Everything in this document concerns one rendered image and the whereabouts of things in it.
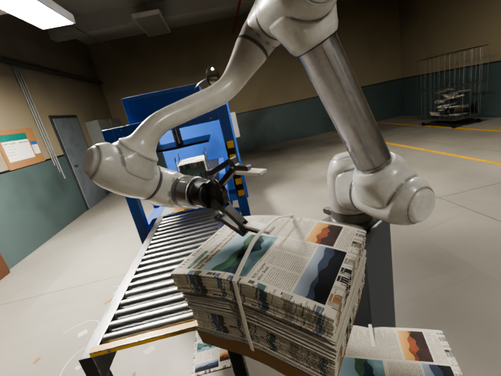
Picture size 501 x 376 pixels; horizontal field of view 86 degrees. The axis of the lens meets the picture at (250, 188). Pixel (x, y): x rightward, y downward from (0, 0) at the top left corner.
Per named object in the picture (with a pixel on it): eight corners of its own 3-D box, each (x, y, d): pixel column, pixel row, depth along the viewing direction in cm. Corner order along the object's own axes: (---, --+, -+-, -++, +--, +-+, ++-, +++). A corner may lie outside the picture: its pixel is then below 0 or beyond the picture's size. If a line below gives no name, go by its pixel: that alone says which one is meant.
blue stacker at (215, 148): (253, 195, 472) (227, 70, 412) (180, 212, 465) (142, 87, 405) (245, 176, 616) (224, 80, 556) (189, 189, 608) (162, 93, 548)
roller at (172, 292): (221, 274, 127) (223, 284, 127) (121, 299, 124) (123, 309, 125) (220, 277, 122) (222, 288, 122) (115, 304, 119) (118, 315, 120)
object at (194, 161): (210, 183, 294) (204, 160, 287) (183, 189, 292) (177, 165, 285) (211, 174, 330) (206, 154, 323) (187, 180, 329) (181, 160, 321)
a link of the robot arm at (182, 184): (198, 199, 81) (213, 201, 78) (176, 212, 74) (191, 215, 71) (191, 170, 78) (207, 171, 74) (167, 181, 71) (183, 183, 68)
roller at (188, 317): (224, 315, 108) (223, 319, 103) (106, 345, 106) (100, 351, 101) (221, 302, 109) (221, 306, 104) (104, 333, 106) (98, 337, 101)
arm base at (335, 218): (336, 206, 123) (335, 195, 122) (386, 214, 106) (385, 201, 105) (312, 222, 113) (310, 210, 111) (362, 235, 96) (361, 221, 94)
